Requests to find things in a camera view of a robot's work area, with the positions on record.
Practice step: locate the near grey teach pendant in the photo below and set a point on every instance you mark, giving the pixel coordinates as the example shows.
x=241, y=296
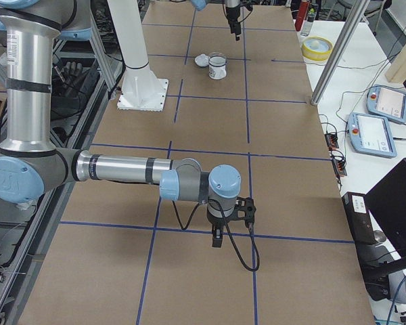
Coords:
x=371, y=134

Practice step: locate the grey teach pendant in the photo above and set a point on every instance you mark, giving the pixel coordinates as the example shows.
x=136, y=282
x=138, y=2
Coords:
x=388, y=102
x=371, y=134

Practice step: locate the aluminium frame post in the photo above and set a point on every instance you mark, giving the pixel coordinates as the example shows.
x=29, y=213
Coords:
x=353, y=19

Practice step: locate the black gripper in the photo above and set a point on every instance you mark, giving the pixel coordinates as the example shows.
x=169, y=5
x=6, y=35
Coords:
x=233, y=13

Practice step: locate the orange black connector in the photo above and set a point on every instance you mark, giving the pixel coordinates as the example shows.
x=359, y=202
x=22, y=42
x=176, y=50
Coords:
x=332, y=141
x=339, y=165

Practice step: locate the yellow rimmed blue bowl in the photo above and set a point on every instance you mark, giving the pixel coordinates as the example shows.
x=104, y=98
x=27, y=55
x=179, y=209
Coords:
x=316, y=48

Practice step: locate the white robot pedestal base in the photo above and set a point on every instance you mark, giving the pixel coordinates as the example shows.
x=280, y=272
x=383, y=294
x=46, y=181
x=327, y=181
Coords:
x=141, y=89

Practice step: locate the red cylinder bottle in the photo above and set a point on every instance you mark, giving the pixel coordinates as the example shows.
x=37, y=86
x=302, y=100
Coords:
x=302, y=11

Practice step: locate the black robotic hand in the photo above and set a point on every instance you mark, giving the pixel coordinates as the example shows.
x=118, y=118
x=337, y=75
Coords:
x=68, y=80

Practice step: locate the white enamel mug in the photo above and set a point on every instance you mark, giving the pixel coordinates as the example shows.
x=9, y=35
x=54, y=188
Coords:
x=217, y=73

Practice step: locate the near orange black connector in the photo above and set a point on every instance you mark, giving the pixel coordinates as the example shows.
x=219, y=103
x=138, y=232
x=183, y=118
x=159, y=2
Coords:
x=339, y=165

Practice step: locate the far grey teach pendant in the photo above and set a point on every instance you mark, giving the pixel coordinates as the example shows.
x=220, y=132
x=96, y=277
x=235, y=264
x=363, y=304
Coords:
x=388, y=102

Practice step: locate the clear black capped bottle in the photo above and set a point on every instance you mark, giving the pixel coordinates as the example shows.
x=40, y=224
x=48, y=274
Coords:
x=307, y=24

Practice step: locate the black computer monitor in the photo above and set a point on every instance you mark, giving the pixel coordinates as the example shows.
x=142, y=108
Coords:
x=387, y=203

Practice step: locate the wooden plank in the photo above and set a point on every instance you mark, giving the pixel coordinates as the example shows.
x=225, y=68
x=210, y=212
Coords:
x=397, y=71

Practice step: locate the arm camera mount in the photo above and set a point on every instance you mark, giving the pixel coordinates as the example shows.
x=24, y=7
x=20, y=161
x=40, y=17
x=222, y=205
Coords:
x=244, y=210

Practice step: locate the black desktop computer box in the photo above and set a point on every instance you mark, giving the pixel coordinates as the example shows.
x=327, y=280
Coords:
x=358, y=218

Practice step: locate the far orange black connector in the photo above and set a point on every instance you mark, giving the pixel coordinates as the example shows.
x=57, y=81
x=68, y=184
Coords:
x=332, y=141

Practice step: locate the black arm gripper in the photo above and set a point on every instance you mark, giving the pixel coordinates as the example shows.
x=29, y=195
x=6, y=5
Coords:
x=216, y=223

